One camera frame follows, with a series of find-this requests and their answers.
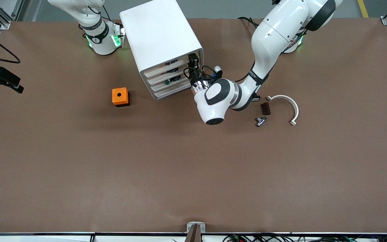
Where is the black cable bundle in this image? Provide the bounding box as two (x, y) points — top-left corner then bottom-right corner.
(222, 234), (387, 242)

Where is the white drawer cabinet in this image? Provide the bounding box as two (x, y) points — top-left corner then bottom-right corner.
(120, 0), (204, 101)

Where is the white board beside table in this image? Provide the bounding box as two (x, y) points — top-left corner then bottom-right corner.
(0, 234), (187, 242)

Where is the orange button enclosure box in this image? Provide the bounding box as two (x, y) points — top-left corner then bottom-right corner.
(112, 87), (130, 107)

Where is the white plastic drawer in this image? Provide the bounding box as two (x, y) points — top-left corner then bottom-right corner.
(144, 58), (190, 78)
(150, 78), (191, 93)
(147, 69), (189, 86)
(154, 86), (194, 100)

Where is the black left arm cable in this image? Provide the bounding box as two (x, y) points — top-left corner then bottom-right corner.
(237, 16), (259, 29)

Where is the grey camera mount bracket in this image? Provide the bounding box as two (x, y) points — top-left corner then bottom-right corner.
(185, 222), (206, 242)

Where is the white curved pipe clamp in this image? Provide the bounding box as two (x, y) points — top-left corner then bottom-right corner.
(266, 95), (299, 126)

